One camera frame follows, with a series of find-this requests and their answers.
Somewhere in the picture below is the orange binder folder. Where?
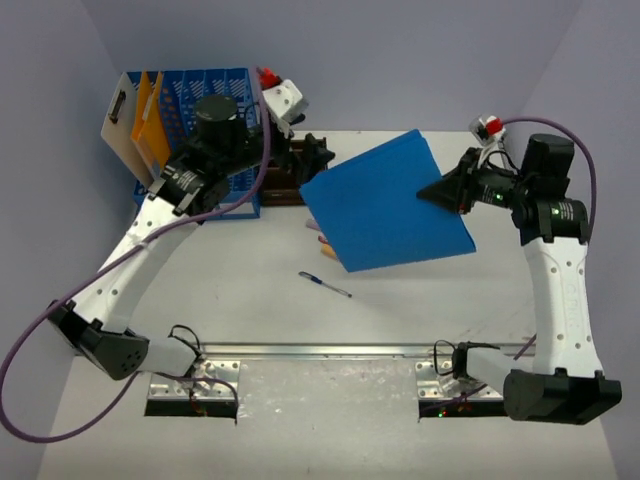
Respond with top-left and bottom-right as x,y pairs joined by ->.
130,71 -> 170,180

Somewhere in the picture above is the blue plastic file rack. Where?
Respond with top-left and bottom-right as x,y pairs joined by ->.
133,68 -> 261,220

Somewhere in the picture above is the pink eraser stick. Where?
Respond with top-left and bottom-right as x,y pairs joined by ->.
305,219 -> 320,231

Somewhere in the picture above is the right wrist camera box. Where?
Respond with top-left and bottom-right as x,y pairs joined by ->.
469,115 -> 506,147

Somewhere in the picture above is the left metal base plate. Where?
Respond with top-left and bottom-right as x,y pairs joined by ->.
147,359 -> 242,402

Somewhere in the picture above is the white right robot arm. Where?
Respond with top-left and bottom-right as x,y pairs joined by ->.
416,134 -> 622,425

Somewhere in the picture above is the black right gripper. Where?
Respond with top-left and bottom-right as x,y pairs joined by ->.
418,152 -> 532,220

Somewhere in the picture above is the blue folder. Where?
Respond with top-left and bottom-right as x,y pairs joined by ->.
300,130 -> 476,273

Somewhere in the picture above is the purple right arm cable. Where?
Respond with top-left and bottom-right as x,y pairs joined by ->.
499,116 -> 599,221

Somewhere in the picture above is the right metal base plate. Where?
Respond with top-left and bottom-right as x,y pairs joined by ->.
414,360 -> 502,401

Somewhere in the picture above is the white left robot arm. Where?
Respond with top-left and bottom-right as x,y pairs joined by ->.
47,87 -> 335,393

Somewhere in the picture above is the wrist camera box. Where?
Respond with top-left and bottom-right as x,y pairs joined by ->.
259,67 -> 309,125
469,115 -> 506,147

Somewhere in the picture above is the blue ballpoint pen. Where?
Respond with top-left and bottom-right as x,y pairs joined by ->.
298,271 -> 353,298

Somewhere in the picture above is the white clipboard with metal clip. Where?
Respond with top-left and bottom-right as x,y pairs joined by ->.
101,73 -> 152,187

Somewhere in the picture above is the metal rail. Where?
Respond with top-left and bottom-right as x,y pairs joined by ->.
197,341 -> 536,359

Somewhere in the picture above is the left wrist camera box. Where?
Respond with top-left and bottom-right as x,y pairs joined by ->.
259,67 -> 309,125

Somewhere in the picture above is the metal base plate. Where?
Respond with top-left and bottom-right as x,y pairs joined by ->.
414,360 -> 502,401
147,359 -> 242,402

